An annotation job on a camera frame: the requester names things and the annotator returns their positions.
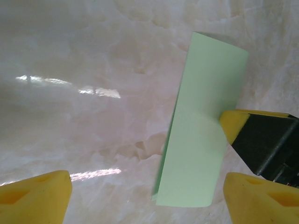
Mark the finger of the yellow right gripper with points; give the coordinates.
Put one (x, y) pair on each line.
(252, 135)

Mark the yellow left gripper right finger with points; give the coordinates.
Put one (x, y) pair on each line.
(257, 205)

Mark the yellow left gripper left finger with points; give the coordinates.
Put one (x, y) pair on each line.
(35, 200)

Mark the light green paper sheet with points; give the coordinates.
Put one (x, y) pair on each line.
(201, 121)

